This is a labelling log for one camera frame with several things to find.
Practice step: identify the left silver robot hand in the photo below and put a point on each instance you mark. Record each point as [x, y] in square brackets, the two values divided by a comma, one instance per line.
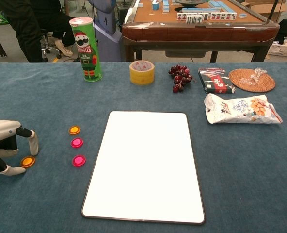
[3, 129]

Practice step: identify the orange button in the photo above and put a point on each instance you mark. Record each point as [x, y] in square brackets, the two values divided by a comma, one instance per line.
[27, 161]
[74, 130]

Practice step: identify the pink button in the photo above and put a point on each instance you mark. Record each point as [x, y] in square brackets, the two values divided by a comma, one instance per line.
[79, 161]
[77, 142]

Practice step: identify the white rectangular board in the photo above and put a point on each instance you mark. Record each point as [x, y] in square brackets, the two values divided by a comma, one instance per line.
[143, 167]

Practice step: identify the blue backed mahjong tile row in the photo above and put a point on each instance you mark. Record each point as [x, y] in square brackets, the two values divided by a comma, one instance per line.
[201, 10]

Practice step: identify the office chair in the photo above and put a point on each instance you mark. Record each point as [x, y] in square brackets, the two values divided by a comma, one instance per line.
[47, 41]

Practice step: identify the standing person in black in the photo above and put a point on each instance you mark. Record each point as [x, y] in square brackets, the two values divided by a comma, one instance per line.
[24, 29]

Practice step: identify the green Pringles can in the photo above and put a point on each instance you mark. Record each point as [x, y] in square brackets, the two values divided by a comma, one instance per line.
[89, 55]

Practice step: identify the seated person with beige shoe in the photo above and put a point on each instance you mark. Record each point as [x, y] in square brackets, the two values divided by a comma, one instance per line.
[61, 26]

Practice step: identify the blue machine base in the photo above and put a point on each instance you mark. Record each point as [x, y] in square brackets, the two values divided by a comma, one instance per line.
[107, 29]

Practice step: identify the yellow tape roll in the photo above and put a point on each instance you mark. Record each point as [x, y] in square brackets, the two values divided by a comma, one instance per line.
[142, 76]

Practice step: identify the dark red grape bunch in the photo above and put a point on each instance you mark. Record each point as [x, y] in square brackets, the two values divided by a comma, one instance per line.
[181, 77]

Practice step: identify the blue mahjong tile stack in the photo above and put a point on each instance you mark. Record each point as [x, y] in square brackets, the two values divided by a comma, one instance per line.
[166, 5]

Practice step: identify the mahjong tiles with red marks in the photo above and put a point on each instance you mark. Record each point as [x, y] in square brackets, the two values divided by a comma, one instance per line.
[181, 16]
[223, 16]

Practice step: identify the black red snack box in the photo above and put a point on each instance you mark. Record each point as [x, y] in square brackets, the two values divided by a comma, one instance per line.
[215, 83]

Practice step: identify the brown mahjong table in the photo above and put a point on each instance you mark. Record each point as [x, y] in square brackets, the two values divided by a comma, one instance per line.
[199, 32]

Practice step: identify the mahjong tiles with black bars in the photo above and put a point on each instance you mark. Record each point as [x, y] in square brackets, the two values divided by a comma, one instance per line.
[194, 18]

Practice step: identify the black bowl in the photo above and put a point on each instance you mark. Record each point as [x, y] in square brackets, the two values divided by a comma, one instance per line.
[189, 2]

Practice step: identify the white snack bag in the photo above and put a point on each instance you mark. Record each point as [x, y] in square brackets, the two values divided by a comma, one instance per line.
[240, 109]

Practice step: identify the blue felt tablecloth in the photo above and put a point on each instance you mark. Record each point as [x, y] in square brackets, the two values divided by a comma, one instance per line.
[243, 170]

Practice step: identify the round woven rattan coaster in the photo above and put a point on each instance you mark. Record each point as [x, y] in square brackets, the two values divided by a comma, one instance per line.
[262, 85]

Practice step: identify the single blue mahjong tile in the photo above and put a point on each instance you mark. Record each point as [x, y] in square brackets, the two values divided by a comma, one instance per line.
[242, 15]

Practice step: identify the white plastic basket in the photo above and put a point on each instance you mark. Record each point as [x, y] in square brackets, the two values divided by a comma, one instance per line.
[282, 51]

